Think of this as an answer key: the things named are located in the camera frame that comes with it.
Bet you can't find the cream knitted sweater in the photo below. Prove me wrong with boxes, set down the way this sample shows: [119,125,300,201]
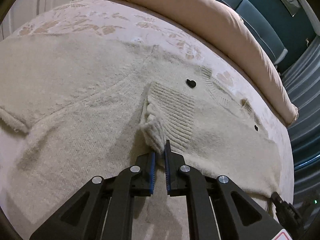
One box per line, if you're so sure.
[1,34,280,224]

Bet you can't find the pink floral bed blanket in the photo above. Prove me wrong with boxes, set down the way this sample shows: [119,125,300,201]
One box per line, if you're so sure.
[0,0,295,240]

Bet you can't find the pink pillow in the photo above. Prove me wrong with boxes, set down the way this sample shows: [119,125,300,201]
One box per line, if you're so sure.
[122,0,299,126]

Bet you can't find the teal upholstered headboard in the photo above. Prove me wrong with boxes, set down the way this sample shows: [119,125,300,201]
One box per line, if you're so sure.
[217,0,316,73]

